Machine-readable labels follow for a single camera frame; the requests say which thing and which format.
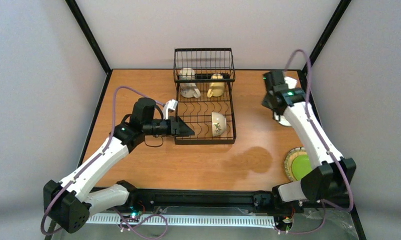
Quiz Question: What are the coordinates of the white floral mug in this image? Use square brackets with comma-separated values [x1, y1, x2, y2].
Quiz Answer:
[179, 68, 201, 99]

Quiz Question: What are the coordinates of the white bowl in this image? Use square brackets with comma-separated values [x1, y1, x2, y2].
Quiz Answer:
[211, 111, 227, 137]

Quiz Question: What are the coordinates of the yellow mug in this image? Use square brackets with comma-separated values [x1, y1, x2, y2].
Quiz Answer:
[207, 73, 226, 98]

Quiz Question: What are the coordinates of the black wire dish rack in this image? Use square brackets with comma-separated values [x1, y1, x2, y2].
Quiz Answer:
[173, 47, 237, 145]

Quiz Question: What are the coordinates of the dark teal spotted bowl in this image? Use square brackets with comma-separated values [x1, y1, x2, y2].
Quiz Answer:
[274, 114, 292, 127]

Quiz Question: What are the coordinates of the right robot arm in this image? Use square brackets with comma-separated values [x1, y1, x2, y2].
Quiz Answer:
[262, 70, 357, 202]

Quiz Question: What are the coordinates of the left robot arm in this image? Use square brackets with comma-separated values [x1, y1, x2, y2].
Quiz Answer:
[42, 97, 194, 234]

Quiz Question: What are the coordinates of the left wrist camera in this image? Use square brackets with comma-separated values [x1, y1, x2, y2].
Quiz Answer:
[162, 99, 178, 120]

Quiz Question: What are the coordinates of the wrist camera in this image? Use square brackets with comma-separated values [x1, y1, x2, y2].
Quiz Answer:
[284, 76, 298, 89]
[162, 99, 178, 120]

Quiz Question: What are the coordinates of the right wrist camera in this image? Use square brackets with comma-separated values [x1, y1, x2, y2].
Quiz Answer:
[284, 76, 298, 89]

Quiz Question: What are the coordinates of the black enclosure frame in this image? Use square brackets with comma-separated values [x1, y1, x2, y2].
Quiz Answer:
[44, 0, 367, 240]

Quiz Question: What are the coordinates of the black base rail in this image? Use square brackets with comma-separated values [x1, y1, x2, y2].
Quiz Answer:
[92, 187, 355, 213]

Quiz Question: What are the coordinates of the white slotted cable duct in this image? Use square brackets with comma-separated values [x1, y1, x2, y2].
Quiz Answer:
[87, 213, 275, 229]

